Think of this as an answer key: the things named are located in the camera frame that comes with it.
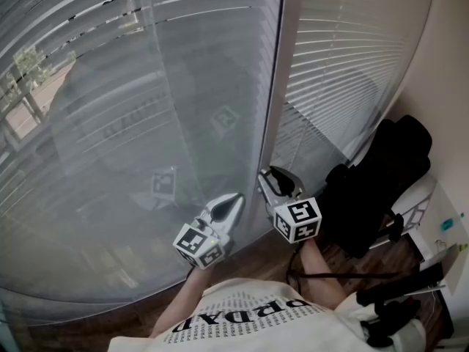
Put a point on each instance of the black office chair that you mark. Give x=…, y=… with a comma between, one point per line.
x=366, y=196

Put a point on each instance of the black waist bag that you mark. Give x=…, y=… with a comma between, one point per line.
x=388, y=310

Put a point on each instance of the white printed shirt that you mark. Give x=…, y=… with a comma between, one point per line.
x=256, y=328

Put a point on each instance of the clear bottle with blue label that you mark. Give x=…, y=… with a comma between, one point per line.
x=447, y=226

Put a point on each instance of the person's left forearm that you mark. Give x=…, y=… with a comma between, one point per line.
x=194, y=286

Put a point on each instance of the green bottle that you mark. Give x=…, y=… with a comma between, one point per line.
x=462, y=248

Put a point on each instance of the person's right forearm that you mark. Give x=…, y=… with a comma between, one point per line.
x=318, y=266

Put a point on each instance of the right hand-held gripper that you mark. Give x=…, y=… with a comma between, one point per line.
x=298, y=218

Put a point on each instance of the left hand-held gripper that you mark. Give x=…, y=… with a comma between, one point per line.
x=198, y=246

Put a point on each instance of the white window frame post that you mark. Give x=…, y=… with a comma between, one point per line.
x=282, y=86

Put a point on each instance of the white window blinds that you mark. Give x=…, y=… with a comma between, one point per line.
x=110, y=160
x=348, y=50

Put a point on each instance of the white desk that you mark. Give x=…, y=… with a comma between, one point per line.
x=414, y=200

